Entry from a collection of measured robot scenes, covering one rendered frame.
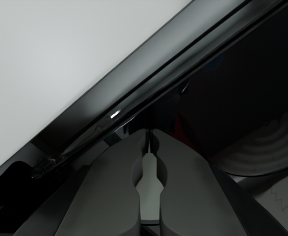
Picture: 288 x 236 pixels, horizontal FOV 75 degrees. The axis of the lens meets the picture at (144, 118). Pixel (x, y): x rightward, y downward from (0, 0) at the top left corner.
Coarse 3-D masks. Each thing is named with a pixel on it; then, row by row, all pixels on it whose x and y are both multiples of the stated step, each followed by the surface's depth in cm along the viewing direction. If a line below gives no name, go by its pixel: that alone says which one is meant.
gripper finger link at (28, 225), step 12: (84, 168) 9; (72, 180) 8; (60, 192) 8; (72, 192) 8; (48, 204) 7; (60, 204) 7; (36, 216) 7; (48, 216) 7; (60, 216) 7; (24, 228) 6; (36, 228) 6; (48, 228) 6
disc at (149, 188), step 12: (144, 156) 15; (144, 168) 16; (156, 168) 16; (144, 180) 16; (156, 180) 16; (144, 192) 17; (156, 192) 17; (144, 204) 18; (156, 204) 18; (144, 216) 19; (156, 216) 19
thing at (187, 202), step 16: (160, 144) 10; (176, 144) 10; (160, 160) 9; (176, 160) 9; (192, 160) 9; (160, 176) 10; (176, 176) 8; (192, 176) 8; (208, 176) 8; (176, 192) 8; (192, 192) 8; (208, 192) 7; (160, 208) 7; (176, 208) 7; (192, 208) 7; (208, 208) 7; (224, 208) 7; (160, 224) 7; (176, 224) 6; (192, 224) 6; (208, 224) 6; (224, 224) 6; (240, 224) 6
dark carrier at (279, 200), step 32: (256, 32) 11; (224, 64) 12; (256, 64) 12; (160, 96) 13; (192, 96) 13; (224, 96) 13; (256, 96) 13; (128, 128) 14; (160, 128) 14; (192, 128) 14; (224, 128) 14; (256, 128) 14; (224, 160) 15; (256, 160) 15; (256, 192) 17
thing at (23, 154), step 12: (24, 156) 20; (36, 156) 21; (0, 168) 17; (12, 168) 20; (24, 168) 20; (60, 168) 22; (48, 180) 20; (0, 204) 16; (0, 216) 15; (12, 216) 16; (0, 228) 15; (12, 228) 15
